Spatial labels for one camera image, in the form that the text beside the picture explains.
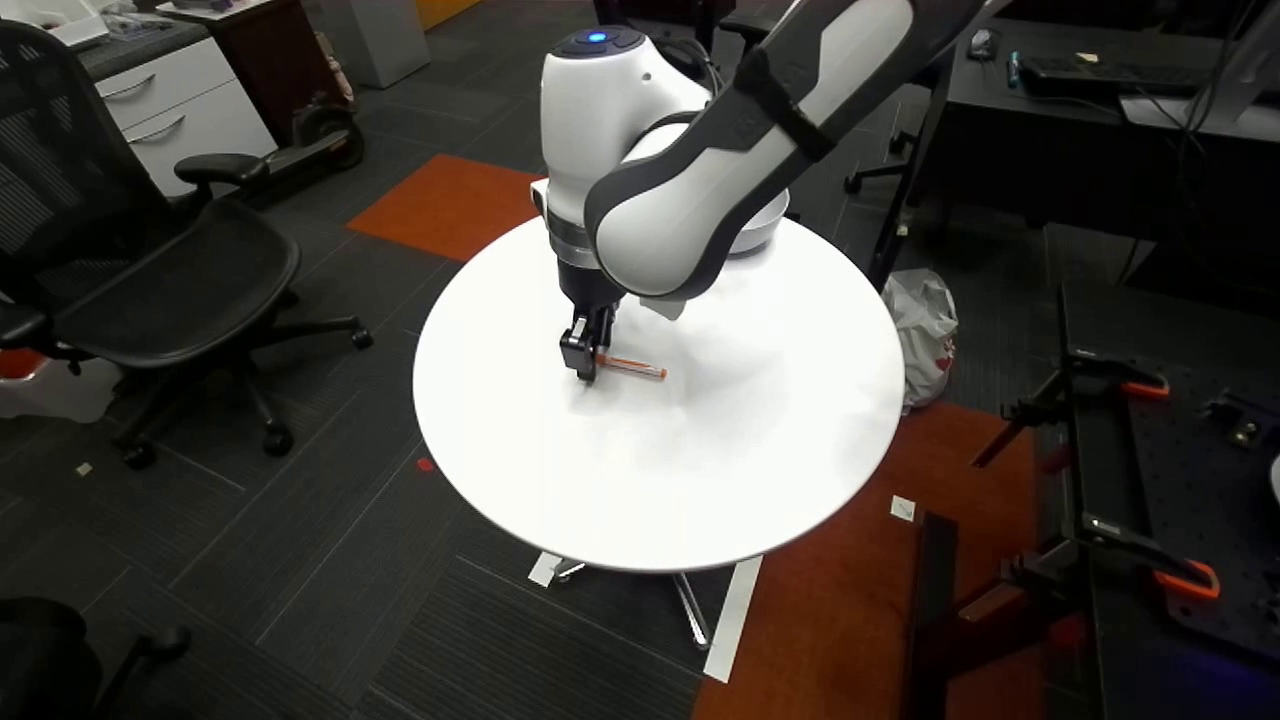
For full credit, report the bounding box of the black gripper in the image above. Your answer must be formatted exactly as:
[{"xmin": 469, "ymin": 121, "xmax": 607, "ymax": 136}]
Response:
[{"xmin": 551, "ymin": 251, "xmax": 631, "ymax": 389}]

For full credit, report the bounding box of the red marker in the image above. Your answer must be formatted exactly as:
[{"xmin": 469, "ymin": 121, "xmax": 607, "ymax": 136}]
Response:
[{"xmin": 597, "ymin": 351, "xmax": 671, "ymax": 389}]

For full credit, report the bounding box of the round white table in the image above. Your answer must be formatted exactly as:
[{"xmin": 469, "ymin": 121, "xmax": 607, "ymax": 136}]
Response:
[{"xmin": 406, "ymin": 212, "xmax": 908, "ymax": 577}]

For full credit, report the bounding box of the white table foot bar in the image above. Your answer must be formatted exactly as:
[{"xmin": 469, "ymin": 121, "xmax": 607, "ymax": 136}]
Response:
[{"xmin": 523, "ymin": 549, "xmax": 769, "ymax": 686}]

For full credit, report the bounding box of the white plastic bag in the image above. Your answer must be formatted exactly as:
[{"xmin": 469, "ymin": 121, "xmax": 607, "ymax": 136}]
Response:
[{"xmin": 879, "ymin": 265, "xmax": 963, "ymax": 412}]

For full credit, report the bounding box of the black mesh office chair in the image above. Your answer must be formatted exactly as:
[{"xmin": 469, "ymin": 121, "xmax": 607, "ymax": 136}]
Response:
[{"xmin": 0, "ymin": 14, "xmax": 377, "ymax": 470}]

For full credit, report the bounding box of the white drawer cabinet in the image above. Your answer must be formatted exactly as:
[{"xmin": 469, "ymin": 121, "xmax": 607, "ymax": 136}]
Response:
[{"xmin": 74, "ymin": 30, "xmax": 285, "ymax": 202}]

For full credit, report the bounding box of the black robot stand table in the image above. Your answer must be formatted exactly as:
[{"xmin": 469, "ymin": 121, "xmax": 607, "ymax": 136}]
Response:
[{"xmin": 905, "ymin": 219, "xmax": 1280, "ymax": 720}]

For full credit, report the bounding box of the dark office desk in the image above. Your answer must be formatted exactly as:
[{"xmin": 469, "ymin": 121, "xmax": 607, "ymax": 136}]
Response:
[{"xmin": 914, "ymin": 12, "xmax": 1280, "ymax": 271}]

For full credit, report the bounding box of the black keyboard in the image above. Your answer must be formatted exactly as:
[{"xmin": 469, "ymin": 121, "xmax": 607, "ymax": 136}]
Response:
[{"xmin": 1017, "ymin": 54, "xmax": 1223, "ymax": 100}]

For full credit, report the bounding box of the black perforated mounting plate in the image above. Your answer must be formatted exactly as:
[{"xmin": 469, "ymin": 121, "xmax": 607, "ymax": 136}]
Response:
[{"xmin": 1129, "ymin": 379, "xmax": 1280, "ymax": 670}]

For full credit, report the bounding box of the black clamp orange handle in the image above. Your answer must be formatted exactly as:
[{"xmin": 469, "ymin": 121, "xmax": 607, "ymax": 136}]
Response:
[
  {"xmin": 977, "ymin": 344, "xmax": 1177, "ymax": 470},
  {"xmin": 1008, "ymin": 510, "xmax": 1223, "ymax": 611}
]

